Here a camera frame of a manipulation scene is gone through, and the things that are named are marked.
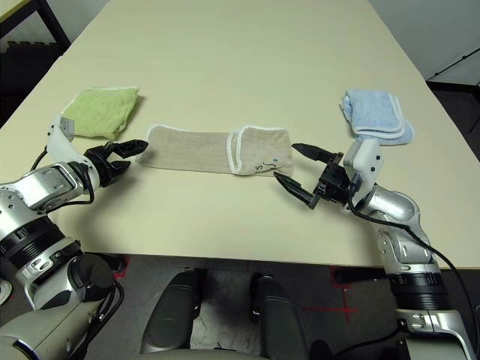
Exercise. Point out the dark grey robot leg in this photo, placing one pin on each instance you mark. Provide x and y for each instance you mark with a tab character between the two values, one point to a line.
277	318
172	315

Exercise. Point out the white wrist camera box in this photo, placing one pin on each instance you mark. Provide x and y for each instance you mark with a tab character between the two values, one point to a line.
62	138
365	161

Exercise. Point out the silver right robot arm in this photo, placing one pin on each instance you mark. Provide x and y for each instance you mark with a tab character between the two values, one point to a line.
393	206

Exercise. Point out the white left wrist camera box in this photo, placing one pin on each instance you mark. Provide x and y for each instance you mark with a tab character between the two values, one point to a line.
62	138

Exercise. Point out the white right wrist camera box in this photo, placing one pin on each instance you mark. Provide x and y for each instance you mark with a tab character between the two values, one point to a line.
365	161

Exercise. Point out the black tripod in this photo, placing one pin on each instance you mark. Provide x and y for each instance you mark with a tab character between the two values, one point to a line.
457	62

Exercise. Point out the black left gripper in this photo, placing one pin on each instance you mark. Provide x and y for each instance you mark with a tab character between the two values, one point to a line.
101	165

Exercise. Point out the dark grey robot right leg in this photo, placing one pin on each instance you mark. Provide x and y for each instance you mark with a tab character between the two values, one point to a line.
277	318

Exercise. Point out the black foam floor mat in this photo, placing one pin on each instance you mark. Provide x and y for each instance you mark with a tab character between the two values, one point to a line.
26	75

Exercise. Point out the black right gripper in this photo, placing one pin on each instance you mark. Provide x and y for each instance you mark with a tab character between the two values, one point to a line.
333	183

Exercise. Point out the black low platform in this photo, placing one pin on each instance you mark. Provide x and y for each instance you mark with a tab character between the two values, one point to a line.
457	97

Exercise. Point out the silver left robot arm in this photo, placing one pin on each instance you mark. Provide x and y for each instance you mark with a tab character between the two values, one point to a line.
41	187

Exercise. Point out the beige towel with white trim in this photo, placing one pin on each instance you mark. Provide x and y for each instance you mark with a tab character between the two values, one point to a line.
187	150

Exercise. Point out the black table foot bar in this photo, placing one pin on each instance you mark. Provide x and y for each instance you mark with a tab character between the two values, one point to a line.
360	275
108	262

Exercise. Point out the folded light blue towel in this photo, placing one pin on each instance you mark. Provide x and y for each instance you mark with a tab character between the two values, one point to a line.
375	112

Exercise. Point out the folded green towel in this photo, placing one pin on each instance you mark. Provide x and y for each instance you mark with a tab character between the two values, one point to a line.
101	110

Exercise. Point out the black framed side table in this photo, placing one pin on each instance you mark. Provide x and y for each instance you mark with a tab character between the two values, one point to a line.
33	18

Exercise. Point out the red floor tape T mark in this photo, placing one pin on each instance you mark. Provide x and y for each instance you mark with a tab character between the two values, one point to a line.
120	270

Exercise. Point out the dark grey robot left leg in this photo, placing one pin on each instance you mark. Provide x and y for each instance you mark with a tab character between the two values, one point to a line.
172	315

